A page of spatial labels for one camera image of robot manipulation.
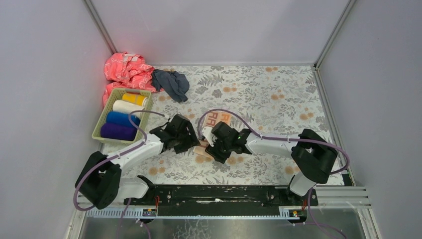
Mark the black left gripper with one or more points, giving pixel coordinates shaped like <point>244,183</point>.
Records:
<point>187,140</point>

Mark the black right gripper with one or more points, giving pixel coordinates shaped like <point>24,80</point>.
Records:
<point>214,147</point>

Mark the beige lettered towel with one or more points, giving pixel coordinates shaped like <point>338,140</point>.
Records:
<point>211,119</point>

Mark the purple towel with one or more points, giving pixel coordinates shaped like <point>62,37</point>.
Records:
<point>120,132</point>

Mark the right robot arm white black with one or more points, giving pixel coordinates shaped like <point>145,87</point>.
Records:
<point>311,153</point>

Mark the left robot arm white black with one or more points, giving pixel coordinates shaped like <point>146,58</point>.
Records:
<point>101,181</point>

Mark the dark grey cloth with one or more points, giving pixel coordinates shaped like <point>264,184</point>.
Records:
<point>173,83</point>

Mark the yellow rolled towel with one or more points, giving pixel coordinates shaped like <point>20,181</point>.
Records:
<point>135,99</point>

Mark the pale green plastic basket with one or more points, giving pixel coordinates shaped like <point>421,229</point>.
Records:
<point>117,94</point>

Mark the floral table cloth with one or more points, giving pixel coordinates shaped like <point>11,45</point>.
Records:
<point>272,99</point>

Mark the white rolled towel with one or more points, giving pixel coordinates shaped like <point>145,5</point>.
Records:
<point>125,107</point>

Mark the blue rolled towel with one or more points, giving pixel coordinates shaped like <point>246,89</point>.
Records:
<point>121,119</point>

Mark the pink patterned cloth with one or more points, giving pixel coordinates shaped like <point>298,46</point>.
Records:
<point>127,70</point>

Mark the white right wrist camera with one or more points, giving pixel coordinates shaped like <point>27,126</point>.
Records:
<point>208,135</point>

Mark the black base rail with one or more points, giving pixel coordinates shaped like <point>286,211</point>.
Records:
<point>222,200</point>

